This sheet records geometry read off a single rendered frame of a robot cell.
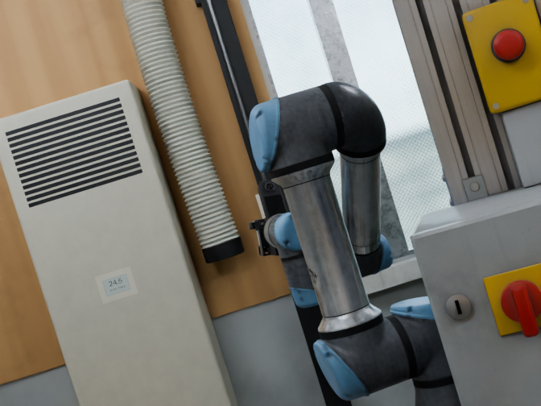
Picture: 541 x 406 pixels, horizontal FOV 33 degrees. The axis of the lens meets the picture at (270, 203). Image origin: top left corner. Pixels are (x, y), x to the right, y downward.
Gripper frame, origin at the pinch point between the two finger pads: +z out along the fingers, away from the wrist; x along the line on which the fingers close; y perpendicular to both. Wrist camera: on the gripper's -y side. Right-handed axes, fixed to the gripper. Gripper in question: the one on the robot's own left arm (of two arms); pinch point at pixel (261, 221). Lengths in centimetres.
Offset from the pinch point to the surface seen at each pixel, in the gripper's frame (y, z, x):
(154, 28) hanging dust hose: -73, 121, -4
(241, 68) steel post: -55, 126, 27
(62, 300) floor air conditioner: 18, 121, -52
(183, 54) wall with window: -65, 136, 7
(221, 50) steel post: -63, 125, 20
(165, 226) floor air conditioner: -1, 113, -13
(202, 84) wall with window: -52, 136, 12
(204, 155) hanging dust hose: -25, 122, 6
